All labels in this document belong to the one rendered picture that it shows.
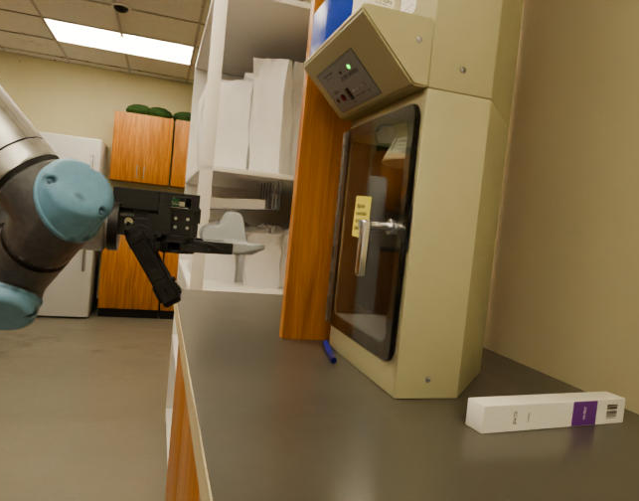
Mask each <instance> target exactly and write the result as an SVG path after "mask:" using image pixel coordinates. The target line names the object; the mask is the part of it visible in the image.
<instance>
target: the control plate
mask: <svg viewBox="0 0 639 501"><path fill-rule="evenodd" d="M347 64H349V65H350V67H351V69H350V70H349V69H348V68H347ZM339 70H340V71H341V72H342V75H340V74H339V72H338V71H339ZM316 78H317V79H318V80H319V82H320V83H321V85H323V86H324V88H325V89H326V91H327V92H328V93H329V95H330V96H331V98H332V99H333V100H334V102H335V103H336V105H337V106H338V107H339V109H340V110H341V112H342V113H343V112H345V111H347V110H349V109H351V108H353V107H355V106H357V105H359V104H361V103H363V102H365V101H367V100H369V99H371V98H373V97H375V96H377V95H378V94H380V93H382V92H381V91H380V89H379V88H378V86H377V85H376V83H375V82H374V81H373V79H372V78H371V76H370V75H369V73H368V72H367V70H366V69H365V67H364V66H363V64H362V63H361V62H360V60H359V59H358V57H357V56H356V54H355V53H354V51H353V50H352V48H350V49H349V50H348V51H347V52H346V53H344V54H343V55H342V56H341V57H340V58H338V59H337V60H336V61H335V62H334V63H332V64H331V65H330V66H329V67H328V68H326V69H325V70H324V71H323V72H322V73H320V74H319V75H318V76H317V77H316ZM363 82H366V84H367V86H365V85H364V86H363V85H362V83H363ZM358 84H359V85H360V86H361V88H362V89H360V88H359V89H357V86H358ZM353 87H354V88H355V89H356V91H354V92H352V89H353ZM345 88H348V89H349V91H350V92H351V93H352V95H353V96H354V98H355V99H353V100H351V99H350V98H349V96H348V95H347V93H346V92H345ZM341 94H343V95H344V96H345V98H346V101H344V100H342V98H341ZM337 98H339V100H340V103H339V102H338V101H337Z"/></svg>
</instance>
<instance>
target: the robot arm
mask: <svg viewBox="0 0 639 501"><path fill-rule="evenodd" d="M200 197H201V196H199V195H189V194H180V193H171V192H162V191H161V192H160V191H150V190H141V189H132V188H123V187H114V186H113V191H112V188H111V186H110V184H109V183H108V181H107V180H106V178H105V177H104V176H103V175H102V174H101V173H100V172H99V171H94V170H93V169H91V168H90V165H89V164H87V163H85V162H83V161H80V160H77V159H73V158H62V159H60V158H59V156H58V155H57V154H56V153H55V151H54V150H53V149H52V148H51V147H50V145H49V144H48V143H47V142H46V140H45V139H44V138H43V137H42V135H41V134H40V133H39V132H38V131H37V129H36V128H35V127H34V126H33V124H32V123H31V122H30V121H29V119H28V118H27V117H26V116H25V115H24V113H23V112H22V111H21V110H20V108H19V107H18V106H17V105H16V103H15V102H14V101H13V100H12V99H11V97H10V96H9V95H8V94H7V92H6V91H5V90H4V89H3V87H2V86H1V85H0V330H17V329H21V328H24V327H26V326H28V325H30V324H31V323H33V322H34V320H35V319H36V317H37V315H38V311H39V308H40V306H42V304H43V300H42V298H43V294H44V292H45V290H46V288H47V287H48V286H49V285H50V283H51V282H52V281H53V280H54V279H55V278H56V277H57V276H58V275H59V273H60V272H61V271H62V270H63V269H64V268H65V267H66V266H67V264H68V263H69V262H70V260H71V259H72V258H73V257H74V256H75V255H76V254H77V252H78V251H79V250H87V251H103V250H104V249H105V247H106V249H107V250H108V251H118V246H119V240H120V235H125V239H126V240H127V242H128V244H129V246H130V247H131V249H132V251H133V253H134V254H135V256H136V258H137V260H138V261H139V263H140V265H141V267H142V268H143V270H144V272H145V274H146V275H147V277H148V279H149V281H150V282H151V284H152V286H153V287H152V290H153V292H154V294H155V296H156V298H157V299H158V300H159V302H160V303H163V305H164V307H170V306H172V305H174V304H175V303H177V302H179V301H181V293H182V289H181V287H180V283H179V282H178V281H177V280H176V278H175V277H174V276H171V274H170V272H169V270H168V268H167V267H166V265H165V263H164V261H163V259H162V258H161V256H160V254H159V252H158V251H161V252H172V253H182V254H194V253H195V252H199V253H215V254H255V253H257V252H259V251H263V250H264V245H260V244H252V243H248V242H247V241H246V235H245V229H244V223H243V218H242V215H241V214H240V213H237V212H226V213H225V214H224V215H223V217H222V219H221V220H220V222H219V223H218V224H216V225H204V226H202V227H201V228H200V231H199V235H200V237H199V238H197V233H198V224H199V223H200V221H201V210H200ZM175 207H179V208H175ZM185 208H188V209H185ZM126 218H131V219H132V220H133V224H132V223H130V222H127V223H126V224H125V222H124V220H125V219H126Z"/></svg>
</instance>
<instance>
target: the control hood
mask: <svg viewBox="0 0 639 501"><path fill-rule="evenodd" d="M433 27H434V21H433V20H432V19H431V18H427V17H422V16H418V15H414V14H410V13H406V12H403V11H399V10H394V9H390V8H386V7H382V6H378V5H374V4H370V3H365V2H364V3H363V4H362V5H361V6H360V7H359V8H358V9H357V10H356V11H355V12H354V13H353V14H352V15H351V16H350V17H349V18H348V19H347V20H346V21H345V22H344V23H343V24H342V25H341V26H340V27H339V28H338V29H337V30H336V31H335V32H334V33H333V34H332V35H331V36H330V37H329V38H328V39H327V40H326V41H325V42H324V43H323V44H322V45H321V46H320V47H319V48H318V49H317V50H316V51H315V52H314V53H313V54H312V55H311V56H310V57H309V58H308V59H307V60H306V61H305V62H304V63H303V67H304V70H305V71H306V73H307V74H308V75H309V77H310V78H311V79H312V80H313V81H314V83H315V84H316V85H317V87H318V88H319V90H320V91H321V92H322V94H323V95H324V97H325V98H326V99H327V101H328V102H329V104H330V105H331V106H332V108H333V109H334V110H335V112H336V113H337V115H338V116H339V117H340V118H341V119H342V120H349V121H352V120H354V119H356V118H358V117H361V116H363V115H365V114H367V113H369V112H372V111H374V110H376V109H378V108H381V107H383V106H385V105H387V104H389V103H392V102H394V101H396V100H398V99H401V98H403V97H405V96H407V95H409V94H412V93H414V92H416V91H418V90H421V89H423V88H425V87H426V86H427V82H428V73H429V63H430V54H431V45H432V36H433ZM350 48H352V50H353V51H354V53H355V54H356V56H357V57H358V59H359V60H360V62H361V63H362V64H363V66H364V67H365V69H366V70H367V72H368V73H369V75H370V76H371V78H372V79H373V81H374V82H375V83H376V85H377V86H378V88H379V89H380V91H381V92H382V93H380V94H378V95H377V96H375V97H373V98H371V99H369V100H367V101H365V102H363V103H361V104H359V105H357V106H355V107H353V108H351V109H349V110H347V111H345V112H343V113H342V112H341V110H340V109H339V107H338V106H337V105H336V103H335V102H334V100H333V99H332V98H331V96H330V95H329V93H328V92H327V91H326V89H325V88H324V86H323V85H321V83H320V82H319V80H318V79H317V78H316V77H317V76H318V75H319V74H320V73H322V72H323V71H324V70H325V69H326V68H328V67H329V66H330V65H331V64H332V63H334V62H335V61H336V60H337V59H338V58H340V57H341V56H342V55H343V54H344V53H346V52H347V51H348V50H349V49H350Z"/></svg>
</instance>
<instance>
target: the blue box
mask: <svg viewBox="0 0 639 501"><path fill-rule="evenodd" d="M353 1H354V0H325V1H324V2H323V4H322V5H321V6H320V7H319V9H318V10H317V11H316V12H315V14H314V19H313V28H312V39H311V50H310V56H311V55H312V54H313V53H314V52H315V51H316V50H317V49H318V48H319V47H320V46H321V45H322V44H323V43H324V42H325V41H326V40H327V39H328V38H329V37H330V36H331V35H332V34H333V33H334V32H335V31H336V30H337V29H338V28H339V27H340V26H341V25H342V24H343V23H344V22H345V21H346V20H347V19H348V18H349V17H350V16H351V15H352V11H353Z"/></svg>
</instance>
